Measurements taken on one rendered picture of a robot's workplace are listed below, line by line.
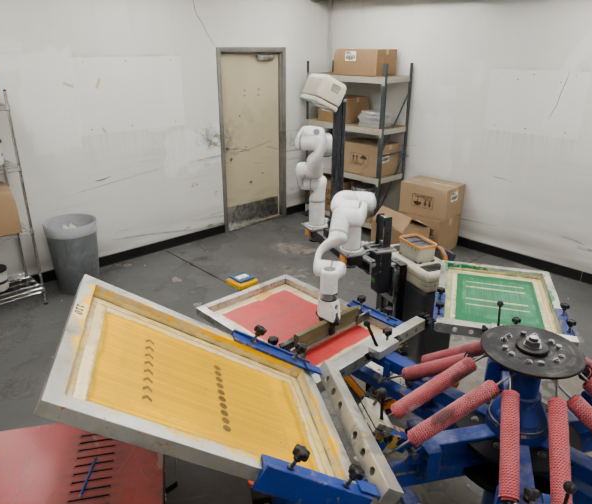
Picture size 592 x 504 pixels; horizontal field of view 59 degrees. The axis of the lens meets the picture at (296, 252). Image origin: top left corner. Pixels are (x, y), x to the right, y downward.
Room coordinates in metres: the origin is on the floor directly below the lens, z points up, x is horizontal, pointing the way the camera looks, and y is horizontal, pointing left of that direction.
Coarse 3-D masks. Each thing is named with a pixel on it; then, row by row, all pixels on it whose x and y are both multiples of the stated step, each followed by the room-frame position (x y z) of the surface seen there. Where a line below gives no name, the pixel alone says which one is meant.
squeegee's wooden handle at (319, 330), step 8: (344, 312) 2.06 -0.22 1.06; (352, 312) 2.08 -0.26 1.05; (344, 320) 2.05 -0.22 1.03; (352, 320) 2.08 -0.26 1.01; (312, 328) 1.92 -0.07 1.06; (320, 328) 1.94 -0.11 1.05; (328, 328) 1.98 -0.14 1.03; (336, 328) 2.01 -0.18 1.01; (296, 336) 1.86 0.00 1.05; (304, 336) 1.88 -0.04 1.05; (312, 336) 1.91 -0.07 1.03; (320, 336) 1.94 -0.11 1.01
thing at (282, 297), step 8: (272, 296) 2.42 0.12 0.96; (280, 296) 2.42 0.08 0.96; (288, 296) 2.42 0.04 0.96; (296, 296) 2.42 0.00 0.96; (264, 304) 2.33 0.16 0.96; (272, 304) 2.33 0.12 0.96; (280, 304) 2.33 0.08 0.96; (304, 304) 2.33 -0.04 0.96; (312, 304) 2.33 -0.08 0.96; (352, 328) 2.10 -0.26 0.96; (360, 328) 2.10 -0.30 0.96; (336, 336) 2.03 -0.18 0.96; (344, 336) 2.03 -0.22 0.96; (352, 336) 2.03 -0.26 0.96; (360, 336) 2.03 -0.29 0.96; (336, 344) 1.96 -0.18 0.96; (344, 344) 1.96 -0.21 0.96; (352, 344) 1.96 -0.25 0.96
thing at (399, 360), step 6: (390, 354) 1.75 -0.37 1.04; (396, 354) 1.75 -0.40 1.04; (372, 360) 1.77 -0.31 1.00; (378, 360) 1.75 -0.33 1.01; (384, 360) 1.73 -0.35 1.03; (390, 360) 1.71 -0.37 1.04; (396, 360) 1.71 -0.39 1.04; (402, 360) 1.71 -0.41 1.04; (408, 360) 1.71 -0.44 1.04; (396, 366) 1.69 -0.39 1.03; (402, 366) 1.67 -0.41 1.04; (408, 366) 1.67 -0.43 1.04; (396, 372) 1.69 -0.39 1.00
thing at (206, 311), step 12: (288, 276) 2.60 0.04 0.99; (252, 288) 2.44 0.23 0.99; (264, 288) 2.47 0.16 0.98; (300, 288) 2.49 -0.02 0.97; (312, 288) 2.45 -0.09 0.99; (216, 300) 2.31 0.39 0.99; (228, 300) 2.31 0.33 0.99; (240, 300) 2.36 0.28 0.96; (204, 312) 2.18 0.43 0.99; (216, 324) 2.11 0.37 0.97; (228, 324) 2.07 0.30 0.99; (372, 324) 2.13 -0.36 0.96; (384, 324) 2.08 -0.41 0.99; (336, 360) 1.78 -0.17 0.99
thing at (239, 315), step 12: (228, 312) 2.25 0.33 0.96; (240, 312) 2.25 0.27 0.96; (252, 312) 2.25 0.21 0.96; (240, 324) 2.13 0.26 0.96; (252, 324) 2.13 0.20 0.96; (264, 336) 2.02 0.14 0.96; (288, 336) 2.03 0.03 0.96; (312, 348) 1.93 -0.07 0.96; (324, 348) 1.93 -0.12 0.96; (336, 348) 1.93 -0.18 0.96; (312, 360) 1.84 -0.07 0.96
